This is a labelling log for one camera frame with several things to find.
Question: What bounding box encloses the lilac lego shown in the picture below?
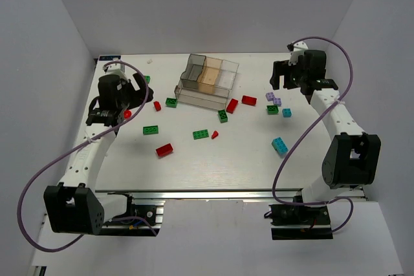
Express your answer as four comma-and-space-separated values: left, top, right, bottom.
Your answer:
273, 98, 282, 107
266, 92, 276, 102

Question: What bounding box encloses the large cyan lego brick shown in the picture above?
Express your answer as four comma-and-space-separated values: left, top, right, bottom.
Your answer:
271, 137, 289, 156

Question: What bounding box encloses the green long lego plate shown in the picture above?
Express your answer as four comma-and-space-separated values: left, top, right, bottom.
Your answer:
192, 129, 210, 140

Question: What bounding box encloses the aluminium front rail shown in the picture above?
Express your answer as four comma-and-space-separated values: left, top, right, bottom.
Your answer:
96, 189, 367, 201

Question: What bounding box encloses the round red lego piece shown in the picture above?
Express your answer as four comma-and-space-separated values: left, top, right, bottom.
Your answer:
124, 110, 132, 119

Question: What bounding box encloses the large red lego brick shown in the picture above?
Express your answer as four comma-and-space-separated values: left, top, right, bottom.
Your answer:
156, 143, 173, 158

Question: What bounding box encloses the blue corner label left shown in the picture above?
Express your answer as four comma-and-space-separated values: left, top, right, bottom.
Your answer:
98, 55, 121, 62

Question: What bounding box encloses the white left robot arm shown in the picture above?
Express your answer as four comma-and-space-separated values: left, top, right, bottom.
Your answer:
43, 71, 153, 235

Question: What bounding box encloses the small cyan lego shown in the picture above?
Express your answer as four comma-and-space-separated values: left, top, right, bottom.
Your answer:
281, 108, 292, 118

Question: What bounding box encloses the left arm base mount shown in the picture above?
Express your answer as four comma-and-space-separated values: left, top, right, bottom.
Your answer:
98, 192, 164, 237

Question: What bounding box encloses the red lego brick right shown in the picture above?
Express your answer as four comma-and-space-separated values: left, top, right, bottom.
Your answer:
241, 95, 257, 106

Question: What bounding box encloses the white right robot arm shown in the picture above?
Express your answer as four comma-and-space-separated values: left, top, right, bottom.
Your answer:
270, 50, 381, 207

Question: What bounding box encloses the small red lego block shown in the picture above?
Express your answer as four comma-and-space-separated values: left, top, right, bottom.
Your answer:
153, 101, 162, 111

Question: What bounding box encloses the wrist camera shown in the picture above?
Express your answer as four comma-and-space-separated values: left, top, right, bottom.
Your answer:
103, 63, 127, 80
287, 40, 309, 66

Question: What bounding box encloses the lilac lego front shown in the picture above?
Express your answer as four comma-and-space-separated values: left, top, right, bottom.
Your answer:
273, 98, 282, 107

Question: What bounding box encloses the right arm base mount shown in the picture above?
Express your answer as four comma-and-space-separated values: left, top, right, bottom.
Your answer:
264, 204, 333, 240

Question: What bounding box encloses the smoky grey plastic bin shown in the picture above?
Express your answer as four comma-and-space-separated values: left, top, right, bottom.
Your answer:
180, 54, 206, 90

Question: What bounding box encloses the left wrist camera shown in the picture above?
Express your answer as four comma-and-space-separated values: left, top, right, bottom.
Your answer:
103, 63, 127, 80

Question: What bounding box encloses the amber plastic bin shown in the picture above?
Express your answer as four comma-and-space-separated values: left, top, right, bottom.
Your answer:
197, 57, 223, 94

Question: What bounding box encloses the lilac lego back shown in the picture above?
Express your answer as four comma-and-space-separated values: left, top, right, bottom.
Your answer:
266, 92, 276, 102

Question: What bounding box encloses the red lego beside front bin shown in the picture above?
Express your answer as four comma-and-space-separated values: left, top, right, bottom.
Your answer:
226, 98, 239, 114

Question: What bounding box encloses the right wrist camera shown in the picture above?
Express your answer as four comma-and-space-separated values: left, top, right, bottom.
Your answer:
287, 40, 309, 66

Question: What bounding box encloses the long clear front bin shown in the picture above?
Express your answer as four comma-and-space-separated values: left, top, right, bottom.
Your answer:
174, 85, 228, 111

